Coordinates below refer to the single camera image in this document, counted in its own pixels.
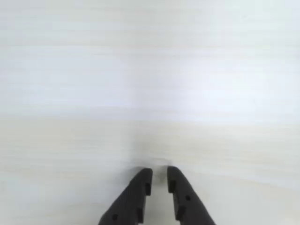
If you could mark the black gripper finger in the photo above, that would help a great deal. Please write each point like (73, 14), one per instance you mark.
(131, 197)
(187, 199)

